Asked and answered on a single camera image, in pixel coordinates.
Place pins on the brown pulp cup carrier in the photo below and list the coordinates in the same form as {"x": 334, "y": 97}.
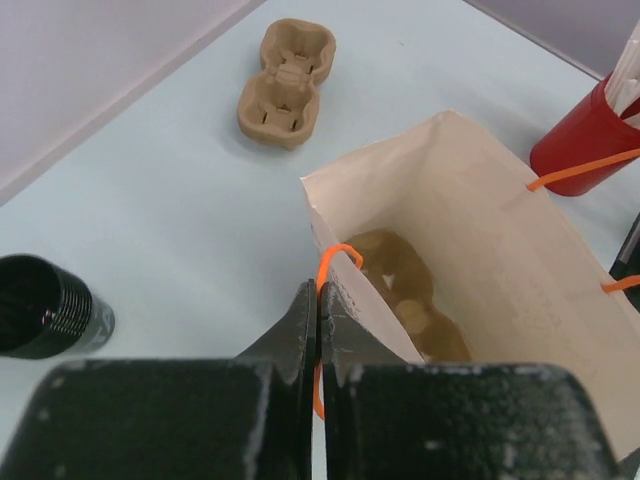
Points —
{"x": 403, "y": 280}

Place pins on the red straw holder cup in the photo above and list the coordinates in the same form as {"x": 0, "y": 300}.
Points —
{"x": 586, "y": 147}

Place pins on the paper takeout bag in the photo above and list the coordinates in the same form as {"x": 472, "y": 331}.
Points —
{"x": 509, "y": 269}

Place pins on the tall black tumbler cup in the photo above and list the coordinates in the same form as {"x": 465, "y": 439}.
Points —
{"x": 47, "y": 311}

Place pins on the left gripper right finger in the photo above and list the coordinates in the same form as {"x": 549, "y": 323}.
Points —
{"x": 386, "y": 418}

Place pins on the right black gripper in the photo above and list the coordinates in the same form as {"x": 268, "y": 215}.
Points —
{"x": 626, "y": 262}

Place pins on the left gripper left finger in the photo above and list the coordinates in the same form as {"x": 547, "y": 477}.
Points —
{"x": 248, "y": 417}

